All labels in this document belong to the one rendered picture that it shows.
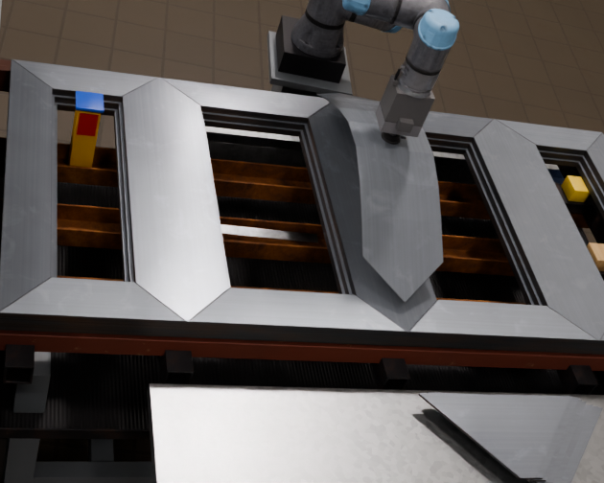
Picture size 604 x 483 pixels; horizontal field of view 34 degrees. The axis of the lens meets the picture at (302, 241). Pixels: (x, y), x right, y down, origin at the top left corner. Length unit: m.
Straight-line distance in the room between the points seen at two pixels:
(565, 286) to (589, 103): 2.56
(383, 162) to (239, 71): 2.00
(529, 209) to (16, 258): 1.20
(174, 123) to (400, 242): 0.59
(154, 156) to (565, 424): 1.02
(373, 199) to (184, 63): 2.05
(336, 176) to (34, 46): 1.90
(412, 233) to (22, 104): 0.88
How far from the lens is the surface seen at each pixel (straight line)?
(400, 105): 2.02
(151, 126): 2.21
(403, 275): 1.99
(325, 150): 2.29
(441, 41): 1.94
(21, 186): 2.01
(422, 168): 2.09
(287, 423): 1.87
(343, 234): 2.09
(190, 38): 4.10
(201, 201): 2.05
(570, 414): 2.12
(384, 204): 2.01
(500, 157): 2.52
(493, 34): 4.92
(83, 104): 2.18
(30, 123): 2.15
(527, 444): 2.01
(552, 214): 2.43
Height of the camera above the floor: 2.23
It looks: 42 degrees down
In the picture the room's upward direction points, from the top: 22 degrees clockwise
